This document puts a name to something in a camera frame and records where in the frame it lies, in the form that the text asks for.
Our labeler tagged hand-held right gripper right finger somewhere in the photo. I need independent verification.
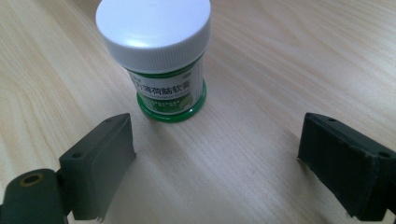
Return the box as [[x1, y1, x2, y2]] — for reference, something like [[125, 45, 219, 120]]
[[297, 112, 396, 222]]

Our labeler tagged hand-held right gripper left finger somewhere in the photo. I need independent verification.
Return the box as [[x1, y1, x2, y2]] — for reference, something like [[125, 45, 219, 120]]
[[58, 112, 137, 223]]

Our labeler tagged green jar with white lid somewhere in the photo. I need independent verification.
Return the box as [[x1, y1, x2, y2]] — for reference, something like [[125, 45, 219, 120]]
[[94, 0, 212, 123]]

